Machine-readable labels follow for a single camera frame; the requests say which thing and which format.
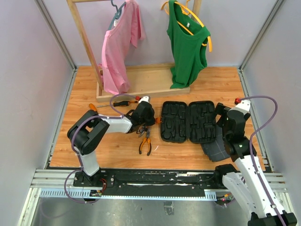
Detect black plastic tool case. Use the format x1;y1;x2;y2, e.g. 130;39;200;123
160;100;217;144

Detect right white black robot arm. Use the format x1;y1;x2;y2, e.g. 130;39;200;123
213;100;297;226

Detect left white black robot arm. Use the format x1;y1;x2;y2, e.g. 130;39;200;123
67;101;155;186

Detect steel claw hammer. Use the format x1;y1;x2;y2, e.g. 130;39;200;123
136;125;147;137

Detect grey folded cloth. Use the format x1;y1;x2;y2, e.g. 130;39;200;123
201;130;230;162

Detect black orange screwdriver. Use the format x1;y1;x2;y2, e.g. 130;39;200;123
96;100;139;108

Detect wooden clothes rack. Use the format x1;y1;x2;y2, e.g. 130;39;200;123
67;0;190;102

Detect small orange screwdriver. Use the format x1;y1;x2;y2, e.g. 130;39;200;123
88;103;97;112

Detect pink t-shirt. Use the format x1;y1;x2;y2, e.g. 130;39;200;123
102;0;145;95

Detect green tank top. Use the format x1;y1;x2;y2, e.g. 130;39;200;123
167;0;210;89

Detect grey clothes hanger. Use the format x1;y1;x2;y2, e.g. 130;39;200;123
108;0;127;31

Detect orange clothes hanger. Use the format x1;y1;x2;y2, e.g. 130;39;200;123
160;0;213;52

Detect orange handled pliers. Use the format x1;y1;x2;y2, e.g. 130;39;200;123
138;126;152;156

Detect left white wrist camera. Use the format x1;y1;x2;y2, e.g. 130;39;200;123
137;96;151;104

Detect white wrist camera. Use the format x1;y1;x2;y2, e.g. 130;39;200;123
233;98;251;115
137;96;151;104

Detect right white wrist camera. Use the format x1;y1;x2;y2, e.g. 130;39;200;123
233;98;251;115

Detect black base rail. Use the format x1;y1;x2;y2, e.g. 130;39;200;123
73;169;226;198

